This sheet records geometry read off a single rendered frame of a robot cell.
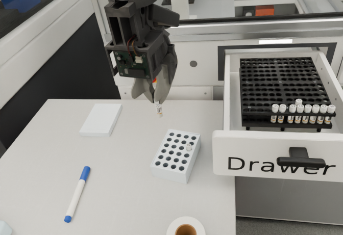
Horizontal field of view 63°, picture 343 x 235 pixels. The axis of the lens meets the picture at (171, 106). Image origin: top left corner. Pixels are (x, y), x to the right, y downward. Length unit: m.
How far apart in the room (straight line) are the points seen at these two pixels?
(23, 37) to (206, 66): 0.63
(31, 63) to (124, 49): 0.73
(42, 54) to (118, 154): 0.58
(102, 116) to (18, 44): 0.40
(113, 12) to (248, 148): 0.32
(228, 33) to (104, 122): 0.42
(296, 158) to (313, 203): 0.82
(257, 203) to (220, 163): 0.76
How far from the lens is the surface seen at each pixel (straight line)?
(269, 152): 0.53
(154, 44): 0.41
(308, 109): 0.61
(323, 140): 0.53
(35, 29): 1.15
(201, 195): 0.63
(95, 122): 0.83
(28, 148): 0.87
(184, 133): 0.70
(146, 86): 0.52
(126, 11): 0.38
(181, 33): 0.77
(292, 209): 1.35
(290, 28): 0.77
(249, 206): 1.32
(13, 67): 1.05
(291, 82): 0.69
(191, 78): 0.83
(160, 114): 0.55
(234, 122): 0.66
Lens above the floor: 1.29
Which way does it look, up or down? 39 degrees down
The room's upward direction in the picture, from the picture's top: 9 degrees counter-clockwise
